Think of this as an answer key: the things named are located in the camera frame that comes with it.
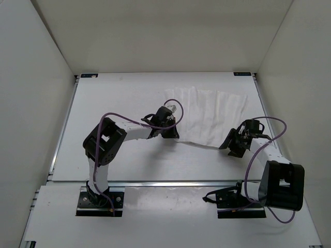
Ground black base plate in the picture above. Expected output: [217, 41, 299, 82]
[202, 182, 266, 219]
[76, 188, 125, 218]

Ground aluminium front rail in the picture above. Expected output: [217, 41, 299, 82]
[46, 180, 238, 188]

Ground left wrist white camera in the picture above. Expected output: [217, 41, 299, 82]
[166, 105, 177, 113]

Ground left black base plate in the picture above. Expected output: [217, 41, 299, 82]
[76, 188, 125, 218]

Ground left blue corner label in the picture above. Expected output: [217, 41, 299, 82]
[80, 73, 98, 78]

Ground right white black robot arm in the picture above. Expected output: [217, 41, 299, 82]
[219, 118, 305, 211]

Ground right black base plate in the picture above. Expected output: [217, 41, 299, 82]
[202, 182, 266, 219]

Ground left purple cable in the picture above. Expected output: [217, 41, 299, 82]
[92, 99, 185, 193]

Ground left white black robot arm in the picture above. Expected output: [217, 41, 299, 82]
[83, 105, 179, 207]

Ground right blue corner label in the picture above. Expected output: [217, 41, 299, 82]
[233, 72, 251, 76]

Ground blue corner label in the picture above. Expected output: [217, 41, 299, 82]
[233, 72, 251, 76]
[80, 73, 98, 78]

